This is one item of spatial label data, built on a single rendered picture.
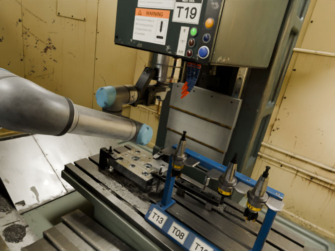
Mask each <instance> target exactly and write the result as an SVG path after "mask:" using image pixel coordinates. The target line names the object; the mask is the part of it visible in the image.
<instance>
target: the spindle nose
mask: <svg viewBox="0 0 335 251"><path fill-rule="evenodd" d="M183 64H184V61H182V60H181V59H180V58H175V57H171V56H166V55H161V54H157V53H152V52H149V58H148V66H147V67H150V68H153V69H154V70H155V72H156V73H155V74H154V76H153V78H152V80H155V81H159V82H164V83H179V82H180V79H181V75H182V69H183Z"/></svg>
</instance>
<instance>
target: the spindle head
mask: <svg viewBox="0 0 335 251"><path fill-rule="evenodd" d="M207 1H208V0H203V2H202V8H201V13H200V18H199V23H198V24H192V23H183V22H174V21H172V18H173V11H174V9H163V8H150V7H138V0H117V13H116V25H115V37H114V43H115V44H116V45H120V46H124V47H129V48H134V49H138V50H143V51H148V52H152V53H157V54H161V55H166V56H171V57H175V58H180V59H185V60H189V61H194V62H195V61H196V56H197V51H198V46H199V41H200V36H201V31H202V26H203V21H204V16H205V11H206V6H207ZM288 1H289V0H223V1H222V5H221V10H220V14H219V18H218V22H217V27H216V31H215V36H214V41H213V45H212V50H211V54H210V59H209V63H208V64H209V65H218V66H231V67H245V68H259V69H267V67H268V65H269V62H270V59H271V56H272V53H273V49H274V46H275V43H276V40H277V36H278V33H279V30H280V27H281V24H282V20H283V17H284V14H285V11H286V8H287V4H288ZM136 8H144V9H157V10H170V14H169V20H168V27H167V36H166V42H165V45H162V44H157V43H151V42H146V41H140V40H135V39H133V32H134V23H135V14H136ZM182 26H184V27H189V32H188V37H187V43H186V48H185V54H184V56H181V55H177V54H176V53H177V48H178V42H179V36H180V30H181V27H182ZM193 27H196V28H197V29H198V33H197V35H196V36H191V34H190V30H191V28H193ZM191 38H194V39H195V41H196V44H195V46H194V47H189V45H188V41H189V40H190V39H191ZM188 49H192V50H193V56H192V57H191V58H187V56H186V52H187V50H188Z"/></svg>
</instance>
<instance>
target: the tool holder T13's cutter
mask: <svg viewBox="0 0 335 251"><path fill-rule="evenodd" d="M181 173H182V170H179V171H178V170H174V169H173V168H172V169H171V177H176V178H179V177H181Z"/></svg>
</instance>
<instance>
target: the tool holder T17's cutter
mask: <svg viewBox="0 0 335 251"><path fill-rule="evenodd" d="M243 216H244V217H246V220H248V221H250V220H253V222H255V221H256V220H257V218H258V212H257V213H253V212H251V211H249V210H248V208H246V209H245V211H244V214H243Z"/></svg>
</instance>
